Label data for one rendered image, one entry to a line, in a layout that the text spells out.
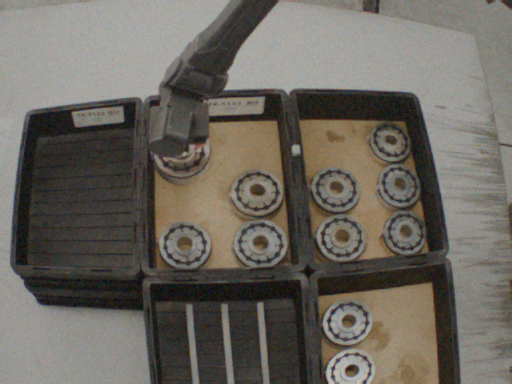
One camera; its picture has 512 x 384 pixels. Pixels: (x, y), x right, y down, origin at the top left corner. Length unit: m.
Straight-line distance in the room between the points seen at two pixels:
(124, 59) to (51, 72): 0.23
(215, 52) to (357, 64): 0.90
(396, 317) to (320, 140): 0.43
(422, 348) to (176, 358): 0.50
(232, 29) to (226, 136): 0.59
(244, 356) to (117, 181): 0.46
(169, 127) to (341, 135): 0.59
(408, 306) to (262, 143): 0.48
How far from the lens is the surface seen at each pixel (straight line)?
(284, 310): 1.35
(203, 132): 1.16
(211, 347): 1.32
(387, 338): 1.36
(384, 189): 1.46
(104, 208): 1.45
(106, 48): 1.88
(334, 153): 1.51
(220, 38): 0.96
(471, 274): 1.62
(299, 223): 1.32
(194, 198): 1.44
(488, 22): 3.27
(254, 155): 1.49
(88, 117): 1.50
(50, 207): 1.48
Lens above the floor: 2.11
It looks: 62 degrees down
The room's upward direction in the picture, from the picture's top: 6 degrees clockwise
